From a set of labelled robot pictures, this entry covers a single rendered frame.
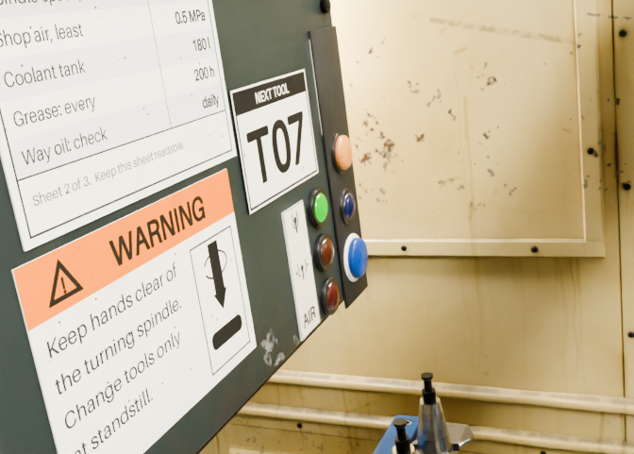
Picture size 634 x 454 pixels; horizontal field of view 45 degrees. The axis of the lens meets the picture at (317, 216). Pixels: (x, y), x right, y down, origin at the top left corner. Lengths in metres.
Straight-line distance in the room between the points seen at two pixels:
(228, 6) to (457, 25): 0.83
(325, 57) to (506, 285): 0.85
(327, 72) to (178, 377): 0.25
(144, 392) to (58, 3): 0.17
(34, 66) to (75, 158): 0.04
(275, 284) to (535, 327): 0.92
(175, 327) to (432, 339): 1.05
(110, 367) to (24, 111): 0.11
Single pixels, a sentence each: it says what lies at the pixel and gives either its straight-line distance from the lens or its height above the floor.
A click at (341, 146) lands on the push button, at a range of 0.54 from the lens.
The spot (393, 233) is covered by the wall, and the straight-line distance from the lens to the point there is 1.34.
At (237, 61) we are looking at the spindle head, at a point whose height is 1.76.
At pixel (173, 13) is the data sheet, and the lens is 0.39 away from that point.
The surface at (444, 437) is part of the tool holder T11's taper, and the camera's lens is 1.01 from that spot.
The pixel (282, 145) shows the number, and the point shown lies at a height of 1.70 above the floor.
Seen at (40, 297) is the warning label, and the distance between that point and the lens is 0.31.
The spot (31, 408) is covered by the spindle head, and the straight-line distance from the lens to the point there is 0.31.
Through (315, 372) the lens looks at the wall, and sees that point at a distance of 1.53.
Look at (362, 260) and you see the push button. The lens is 0.57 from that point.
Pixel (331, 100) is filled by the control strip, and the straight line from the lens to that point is 0.55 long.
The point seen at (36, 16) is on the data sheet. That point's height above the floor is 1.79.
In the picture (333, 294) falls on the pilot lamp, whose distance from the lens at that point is 0.53.
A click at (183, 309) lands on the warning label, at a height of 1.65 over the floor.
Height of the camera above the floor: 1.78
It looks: 15 degrees down
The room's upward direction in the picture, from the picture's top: 8 degrees counter-clockwise
